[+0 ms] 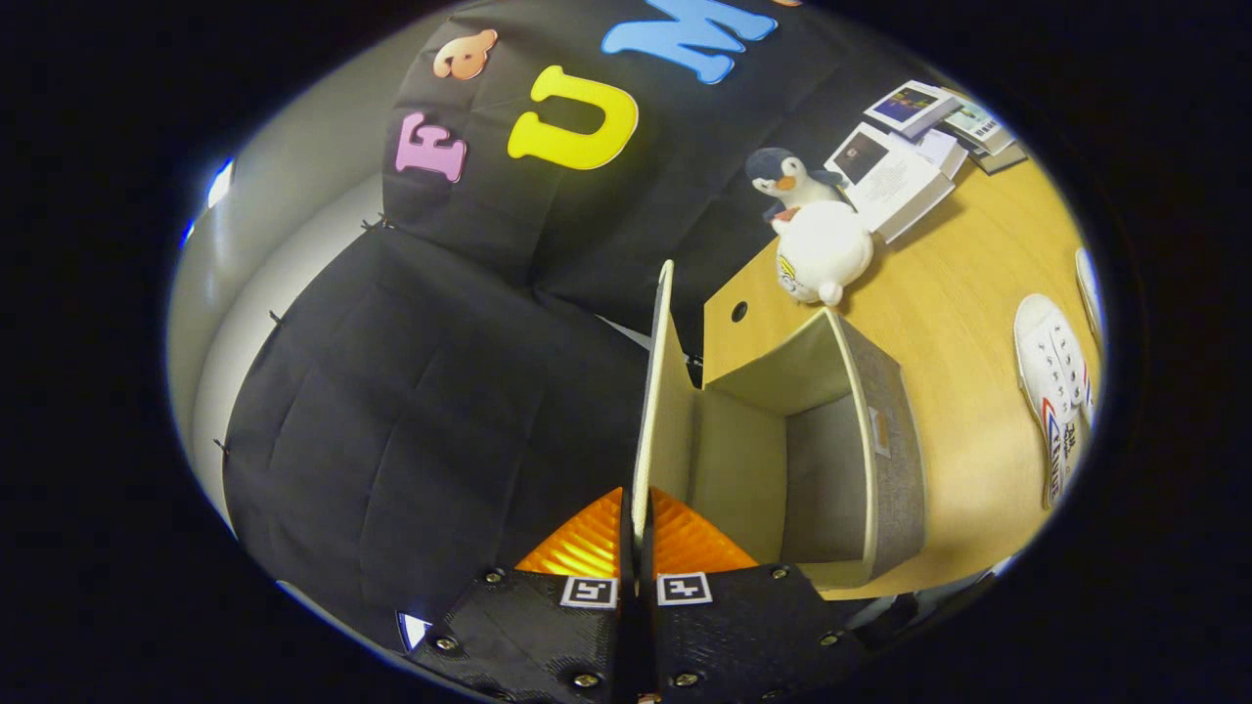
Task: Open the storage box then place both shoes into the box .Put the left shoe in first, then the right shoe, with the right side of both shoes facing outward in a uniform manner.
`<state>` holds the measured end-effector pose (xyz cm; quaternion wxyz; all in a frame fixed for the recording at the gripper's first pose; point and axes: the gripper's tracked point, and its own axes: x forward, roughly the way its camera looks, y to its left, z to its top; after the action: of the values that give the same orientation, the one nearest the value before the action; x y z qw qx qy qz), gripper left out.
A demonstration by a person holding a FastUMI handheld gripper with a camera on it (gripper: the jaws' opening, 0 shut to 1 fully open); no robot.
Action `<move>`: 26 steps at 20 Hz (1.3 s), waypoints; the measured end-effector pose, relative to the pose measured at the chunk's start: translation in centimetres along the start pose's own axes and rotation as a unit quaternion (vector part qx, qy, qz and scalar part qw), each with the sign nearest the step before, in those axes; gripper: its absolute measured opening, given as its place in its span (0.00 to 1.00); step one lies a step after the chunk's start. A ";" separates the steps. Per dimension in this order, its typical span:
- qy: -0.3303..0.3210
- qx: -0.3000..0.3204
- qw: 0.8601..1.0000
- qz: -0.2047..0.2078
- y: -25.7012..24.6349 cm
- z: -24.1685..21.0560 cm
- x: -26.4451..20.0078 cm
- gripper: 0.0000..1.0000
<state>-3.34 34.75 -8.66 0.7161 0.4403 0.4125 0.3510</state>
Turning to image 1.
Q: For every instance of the penguin plush toy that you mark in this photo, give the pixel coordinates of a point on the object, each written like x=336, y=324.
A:
x=782, y=174

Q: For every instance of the book with blue picture cover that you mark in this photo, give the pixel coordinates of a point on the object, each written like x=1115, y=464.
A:
x=910, y=103

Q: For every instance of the black backdrop cloth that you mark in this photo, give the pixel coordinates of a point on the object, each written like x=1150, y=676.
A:
x=411, y=411

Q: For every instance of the blue and white item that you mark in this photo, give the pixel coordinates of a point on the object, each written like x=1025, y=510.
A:
x=413, y=629

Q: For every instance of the plain white book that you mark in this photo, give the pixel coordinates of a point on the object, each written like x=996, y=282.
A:
x=944, y=149

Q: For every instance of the white plush toy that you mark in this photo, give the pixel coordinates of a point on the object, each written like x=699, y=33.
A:
x=827, y=249

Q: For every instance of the dark covered book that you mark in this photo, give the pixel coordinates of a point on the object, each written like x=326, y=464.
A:
x=1003, y=159

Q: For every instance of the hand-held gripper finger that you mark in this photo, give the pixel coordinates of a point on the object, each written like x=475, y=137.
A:
x=628, y=562
x=648, y=562

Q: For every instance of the white book dark portrait cover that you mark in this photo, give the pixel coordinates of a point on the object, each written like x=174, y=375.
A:
x=895, y=186

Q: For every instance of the white canvas shoe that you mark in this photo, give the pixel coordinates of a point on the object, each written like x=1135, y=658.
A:
x=1089, y=288
x=1051, y=372

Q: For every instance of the book with teal landscape cover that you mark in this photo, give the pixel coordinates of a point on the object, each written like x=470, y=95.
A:
x=973, y=125

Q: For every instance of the grey fabric storage box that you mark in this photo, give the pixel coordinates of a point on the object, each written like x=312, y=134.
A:
x=895, y=460

